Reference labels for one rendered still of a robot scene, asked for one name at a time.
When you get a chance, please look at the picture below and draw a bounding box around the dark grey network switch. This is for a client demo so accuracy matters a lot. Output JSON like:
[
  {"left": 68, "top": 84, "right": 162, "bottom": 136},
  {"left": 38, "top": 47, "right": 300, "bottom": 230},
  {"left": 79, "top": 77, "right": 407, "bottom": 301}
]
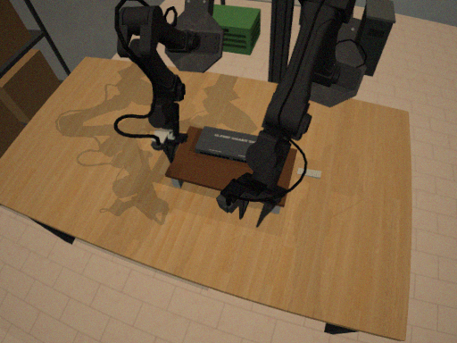
[{"left": 195, "top": 126, "right": 258, "bottom": 163}]

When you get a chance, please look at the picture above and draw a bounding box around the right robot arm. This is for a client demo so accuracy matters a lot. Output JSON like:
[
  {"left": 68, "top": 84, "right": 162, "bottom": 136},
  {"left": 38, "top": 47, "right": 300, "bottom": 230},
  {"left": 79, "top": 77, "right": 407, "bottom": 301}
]
[{"left": 119, "top": 5, "right": 220, "bottom": 129}]

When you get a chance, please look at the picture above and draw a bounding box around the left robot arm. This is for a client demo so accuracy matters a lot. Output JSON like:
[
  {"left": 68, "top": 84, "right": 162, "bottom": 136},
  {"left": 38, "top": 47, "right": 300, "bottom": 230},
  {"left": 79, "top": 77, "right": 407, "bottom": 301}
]
[{"left": 245, "top": 0, "right": 361, "bottom": 173}]

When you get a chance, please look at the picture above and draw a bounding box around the brown wooden stand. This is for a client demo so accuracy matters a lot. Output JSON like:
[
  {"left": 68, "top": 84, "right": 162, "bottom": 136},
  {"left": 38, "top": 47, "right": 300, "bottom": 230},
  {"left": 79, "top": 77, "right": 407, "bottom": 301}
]
[{"left": 165, "top": 126, "right": 297, "bottom": 191}]

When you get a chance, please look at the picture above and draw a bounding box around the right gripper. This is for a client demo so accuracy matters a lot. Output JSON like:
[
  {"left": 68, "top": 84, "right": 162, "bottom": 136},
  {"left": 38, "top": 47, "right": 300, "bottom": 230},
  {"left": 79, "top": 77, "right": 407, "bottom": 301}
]
[{"left": 154, "top": 120, "right": 188, "bottom": 163}]

